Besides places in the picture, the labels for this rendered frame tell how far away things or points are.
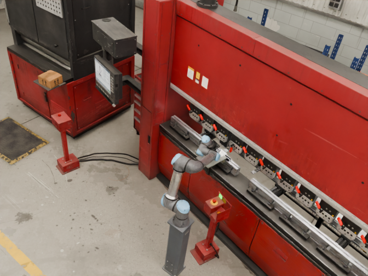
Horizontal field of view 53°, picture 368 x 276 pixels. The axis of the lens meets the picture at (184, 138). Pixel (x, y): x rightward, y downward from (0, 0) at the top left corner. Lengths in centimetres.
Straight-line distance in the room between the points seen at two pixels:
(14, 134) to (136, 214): 221
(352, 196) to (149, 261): 215
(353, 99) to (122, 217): 284
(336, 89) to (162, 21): 173
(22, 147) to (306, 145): 376
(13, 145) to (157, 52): 263
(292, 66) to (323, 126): 49
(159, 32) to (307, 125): 163
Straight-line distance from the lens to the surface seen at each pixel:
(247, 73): 315
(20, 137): 557
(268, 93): 306
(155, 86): 389
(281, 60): 289
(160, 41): 367
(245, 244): 397
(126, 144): 528
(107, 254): 411
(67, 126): 448
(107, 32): 371
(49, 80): 463
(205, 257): 405
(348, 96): 267
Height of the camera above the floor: 345
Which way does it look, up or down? 39 degrees down
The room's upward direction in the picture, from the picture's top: 7 degrees clockwise
